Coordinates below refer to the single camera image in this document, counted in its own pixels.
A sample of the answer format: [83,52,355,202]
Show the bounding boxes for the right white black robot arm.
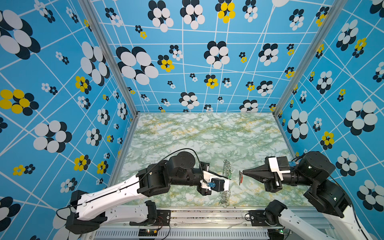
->
[239,151,373,240]

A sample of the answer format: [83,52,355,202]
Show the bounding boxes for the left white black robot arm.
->
[65,148,230,235]

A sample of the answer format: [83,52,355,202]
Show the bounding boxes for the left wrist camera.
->
[201,171,230,192]

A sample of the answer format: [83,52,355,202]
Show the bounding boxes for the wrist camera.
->
[201,171,230,192]
[267,157,297,181]

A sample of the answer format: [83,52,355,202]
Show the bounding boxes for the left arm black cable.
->
[56,148,208,221]

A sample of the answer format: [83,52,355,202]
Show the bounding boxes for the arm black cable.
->
[56,148,208,221]
[290,152,365,240]

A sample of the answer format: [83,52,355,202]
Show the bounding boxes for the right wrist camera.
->
[267,157,297,181]

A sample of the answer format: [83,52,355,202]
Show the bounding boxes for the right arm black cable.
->
[290,152,365,240]

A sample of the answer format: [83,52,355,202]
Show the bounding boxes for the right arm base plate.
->
[248,210,283,228]

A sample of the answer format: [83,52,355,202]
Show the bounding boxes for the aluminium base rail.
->
[80,206,343,240]

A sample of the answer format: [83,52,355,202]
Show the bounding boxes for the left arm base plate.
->
[129,210,171,227]

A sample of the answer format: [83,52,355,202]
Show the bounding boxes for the right aluminium corner post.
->
[274,0,349,117]

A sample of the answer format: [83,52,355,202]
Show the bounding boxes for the aluminium corner post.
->
[274,0,349,117]
[78,0,139,117]

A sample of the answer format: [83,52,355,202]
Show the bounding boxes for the left aluminium corner post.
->
[78,0,139,117]

